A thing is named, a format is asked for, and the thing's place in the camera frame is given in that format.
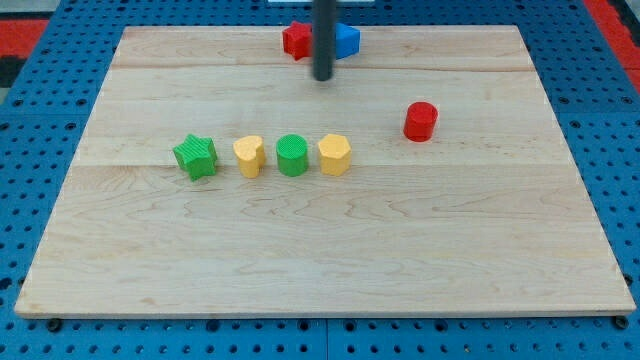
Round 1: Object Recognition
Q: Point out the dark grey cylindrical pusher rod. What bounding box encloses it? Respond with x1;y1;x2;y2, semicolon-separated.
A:
312;0;336;82

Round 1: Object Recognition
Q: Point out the blue pentagon block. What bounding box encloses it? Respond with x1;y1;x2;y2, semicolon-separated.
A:
335;23;361;59

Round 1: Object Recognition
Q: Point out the red star block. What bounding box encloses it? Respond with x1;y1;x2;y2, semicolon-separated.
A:
282;21;312;61

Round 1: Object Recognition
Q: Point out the yellow hexagon block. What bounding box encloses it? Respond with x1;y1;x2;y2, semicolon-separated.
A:
318;134;352;176

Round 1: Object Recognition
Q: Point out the green cylinder block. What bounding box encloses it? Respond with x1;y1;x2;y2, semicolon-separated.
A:
276;134;308;177

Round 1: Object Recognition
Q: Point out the red cylinder block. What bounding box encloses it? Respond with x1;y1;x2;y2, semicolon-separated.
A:
403;101;439;142

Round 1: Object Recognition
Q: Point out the yellow heart block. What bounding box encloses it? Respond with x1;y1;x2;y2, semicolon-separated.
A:
233;135;266;178

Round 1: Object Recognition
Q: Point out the green star block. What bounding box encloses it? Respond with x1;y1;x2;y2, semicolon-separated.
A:
173;134;217;181

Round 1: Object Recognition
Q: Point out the light wooden board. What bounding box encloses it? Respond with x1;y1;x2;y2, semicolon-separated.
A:
15;25;636;319

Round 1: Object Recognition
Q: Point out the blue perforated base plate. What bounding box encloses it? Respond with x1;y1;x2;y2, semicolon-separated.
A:
1;0;639;359

